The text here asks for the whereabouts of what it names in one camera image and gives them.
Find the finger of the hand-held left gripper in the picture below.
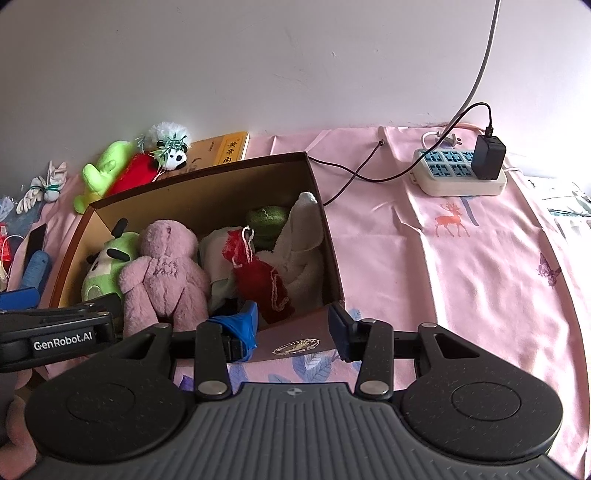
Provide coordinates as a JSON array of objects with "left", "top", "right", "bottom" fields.
[{"left": 59, "top": 293, "right": 124, "bottom": 320}]

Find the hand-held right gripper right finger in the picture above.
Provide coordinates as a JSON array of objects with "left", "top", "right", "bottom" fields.
[{"left": 328, "top": 305, "right": 482, "bottom": 402}]

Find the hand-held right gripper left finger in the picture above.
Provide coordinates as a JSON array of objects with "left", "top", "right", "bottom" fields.
[{"left": 122, "top": 300, "right": 260, "bottom": 402}]

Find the green round cow plush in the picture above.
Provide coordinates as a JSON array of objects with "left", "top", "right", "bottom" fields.
[{"left": 82, "top": 219, "right": 140, "bottom": 304}]

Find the red plush toy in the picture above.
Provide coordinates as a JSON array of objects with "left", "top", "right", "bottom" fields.
[{"left": 223, "top": 226, "right": 290, "bottom": 325}]

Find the pink teddy bear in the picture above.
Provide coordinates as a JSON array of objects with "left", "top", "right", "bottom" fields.
[{"left": 119, "top": 220, "right": 212, "bottom": 334}]

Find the white fluffy towel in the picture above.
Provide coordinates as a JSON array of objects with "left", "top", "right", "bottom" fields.
[{"left": 254, "top": 191, "right": 325, "bottom": 319}]

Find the green knitted cloth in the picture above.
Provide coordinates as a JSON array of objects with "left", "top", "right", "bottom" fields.
[{"left": 246, "top": 205, "right": 290, "bottom": 248}]

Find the brown cardboard box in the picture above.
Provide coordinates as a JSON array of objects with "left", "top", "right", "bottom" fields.
[{"left": 48, "top": 151, "right": 346, "bottom": 366}]

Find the blue bag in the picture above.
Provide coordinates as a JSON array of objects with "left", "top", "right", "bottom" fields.
[{"left": 0, "top": 287, "right": 41, "bottom": 311}]

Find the blue oval case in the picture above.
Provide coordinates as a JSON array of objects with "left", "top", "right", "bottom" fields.
[{"left": 22, "top": 250, "right": 52, "bottom": 299}]

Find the small black phone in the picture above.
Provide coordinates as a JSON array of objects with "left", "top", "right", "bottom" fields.
[{"left": 23, "top": 223, "right": 48, "bottom": 267}]

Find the red small packet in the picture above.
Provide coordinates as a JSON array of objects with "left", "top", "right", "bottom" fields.
[{"left": 0, "top": 223, "right": 16, "bottom": 278}]

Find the white cotton glove bundle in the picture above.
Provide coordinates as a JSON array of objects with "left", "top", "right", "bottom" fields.
[
  {"left": 16, "top": 184, "right": 47, "bottom": 216},
  {"left": 43, "top": 161, "right": 68, "bottom": 203}
]

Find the lime green plush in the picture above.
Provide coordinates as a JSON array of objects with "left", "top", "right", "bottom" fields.
[{"left": 74, "top": 140, "right": 137, "bottom": 214}]

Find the fluffy white panda plush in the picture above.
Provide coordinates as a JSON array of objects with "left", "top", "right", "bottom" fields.
[{"left": 147, "top": 122, "right": 192, "bottom": 172}]

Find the yellow book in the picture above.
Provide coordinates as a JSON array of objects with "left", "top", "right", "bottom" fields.
[{"left": 188, "top": 131, "right": 250, "bottom": 172}]

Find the white power strip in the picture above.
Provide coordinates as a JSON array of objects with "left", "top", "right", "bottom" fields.
[{"left": 412, "top": 147, "right": 508, "bottom": 197}]

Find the white plug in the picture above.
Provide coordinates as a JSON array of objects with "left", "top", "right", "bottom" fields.
[{"left": 421, "top": 131, "right": 463, "bottom": 149}]

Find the stack of papers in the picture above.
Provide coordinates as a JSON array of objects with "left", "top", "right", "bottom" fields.
[{"left": 525, "top": 177, "right": 591, "bottom": 241}]

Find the black charger cable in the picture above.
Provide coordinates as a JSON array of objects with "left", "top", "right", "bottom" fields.
[{"left": 307, "top": 103, "right": 494, "bottom": 207}]

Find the black charger with cable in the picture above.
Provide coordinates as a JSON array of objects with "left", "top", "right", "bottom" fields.
[{"left": 442, "top": 0, "right": 502, "bottom": 136}]

